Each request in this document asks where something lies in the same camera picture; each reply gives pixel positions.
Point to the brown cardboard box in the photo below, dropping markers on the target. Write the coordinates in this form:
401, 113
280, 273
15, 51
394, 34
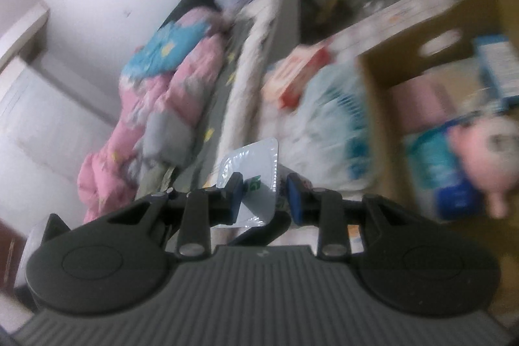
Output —
442, 48

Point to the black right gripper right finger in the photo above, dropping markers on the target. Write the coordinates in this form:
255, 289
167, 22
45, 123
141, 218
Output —
404, 260

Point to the pink box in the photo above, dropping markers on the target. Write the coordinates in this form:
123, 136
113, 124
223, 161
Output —
420, 104

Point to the pink red wipes pack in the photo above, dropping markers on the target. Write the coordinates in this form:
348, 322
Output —
287, 82

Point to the blue white paper box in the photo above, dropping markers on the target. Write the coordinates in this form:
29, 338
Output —
498, 59

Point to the white translucent plastic bag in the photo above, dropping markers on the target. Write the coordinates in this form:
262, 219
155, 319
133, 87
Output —
328, 139

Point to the pink white plush toy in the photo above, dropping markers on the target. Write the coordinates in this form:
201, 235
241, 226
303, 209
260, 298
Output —
488, 152

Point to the white plastic pouch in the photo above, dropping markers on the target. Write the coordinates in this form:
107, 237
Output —
258, 164

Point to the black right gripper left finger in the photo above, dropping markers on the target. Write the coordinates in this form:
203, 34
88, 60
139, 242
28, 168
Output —
120, 260

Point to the pink blue patterned quilt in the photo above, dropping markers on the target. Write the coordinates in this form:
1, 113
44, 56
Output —
163, 90

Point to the blue wet wipes pack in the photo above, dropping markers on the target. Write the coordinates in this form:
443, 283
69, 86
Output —
441, 188

